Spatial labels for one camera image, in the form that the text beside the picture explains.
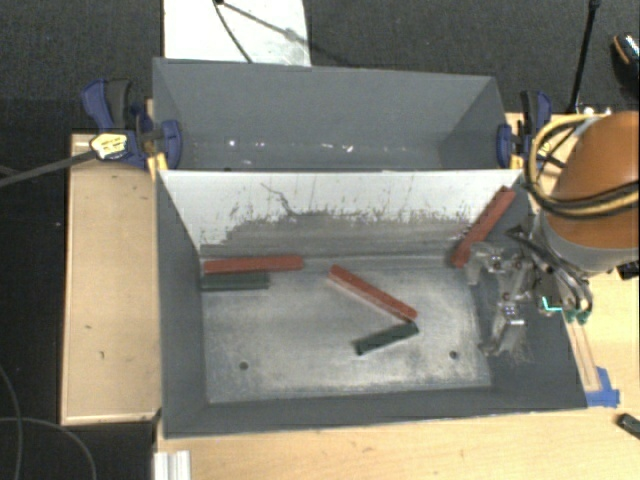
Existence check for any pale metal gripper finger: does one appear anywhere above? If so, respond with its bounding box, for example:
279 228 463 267
478 304 520 356
498 317 528 359

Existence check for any red-brown flat block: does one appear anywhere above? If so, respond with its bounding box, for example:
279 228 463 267
202 253 306 276
450 189 517 270
326 264 419 321

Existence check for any dark green flat block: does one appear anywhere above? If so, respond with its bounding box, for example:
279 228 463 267
353 320 421 356
199 272 272 292

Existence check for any grey metal bin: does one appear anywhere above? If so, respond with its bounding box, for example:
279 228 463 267
151 56 589 440

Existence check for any pale wood flat board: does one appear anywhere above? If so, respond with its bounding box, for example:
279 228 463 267
59 132 164 427

